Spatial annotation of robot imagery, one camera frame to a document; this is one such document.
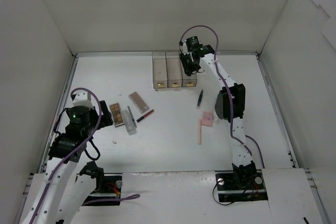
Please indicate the pink slim tube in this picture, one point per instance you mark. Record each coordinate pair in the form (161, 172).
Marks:
(199, 132)

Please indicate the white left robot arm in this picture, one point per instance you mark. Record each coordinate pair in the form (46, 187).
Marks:
(52, 204)

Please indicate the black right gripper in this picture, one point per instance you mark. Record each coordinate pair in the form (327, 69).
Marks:
(189, 66)

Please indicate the grey checkered eyeliner pencil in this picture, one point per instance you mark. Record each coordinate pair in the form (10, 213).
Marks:
(132, 117)

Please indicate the pink square compact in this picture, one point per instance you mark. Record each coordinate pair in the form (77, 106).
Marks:
(207, 119)

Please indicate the red black lip gloss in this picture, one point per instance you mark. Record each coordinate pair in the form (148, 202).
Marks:
(145, 116)

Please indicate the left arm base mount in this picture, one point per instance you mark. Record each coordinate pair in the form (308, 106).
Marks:
(110, 188)

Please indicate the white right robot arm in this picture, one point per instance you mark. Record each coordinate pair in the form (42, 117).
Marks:
(229, 105)

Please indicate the black concealer stick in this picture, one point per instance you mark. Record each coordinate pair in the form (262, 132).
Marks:
(200, 97)

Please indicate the clear plastic case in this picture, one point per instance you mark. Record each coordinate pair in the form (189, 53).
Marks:
(128, 122)

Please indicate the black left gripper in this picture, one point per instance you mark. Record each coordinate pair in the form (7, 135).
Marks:
(105, 115)

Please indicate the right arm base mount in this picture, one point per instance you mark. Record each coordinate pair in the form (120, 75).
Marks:
(227, 191)

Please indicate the clear three-slot organizer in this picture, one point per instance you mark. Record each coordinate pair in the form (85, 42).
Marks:
(167, 71)

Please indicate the brown eyeshadow palette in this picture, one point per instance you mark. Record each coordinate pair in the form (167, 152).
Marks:
(116, 114)

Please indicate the pink-brown eyeshadow palette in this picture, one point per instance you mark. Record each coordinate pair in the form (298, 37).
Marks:
(138, 102)

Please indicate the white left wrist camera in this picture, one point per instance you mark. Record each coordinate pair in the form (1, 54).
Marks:
(82, 98)

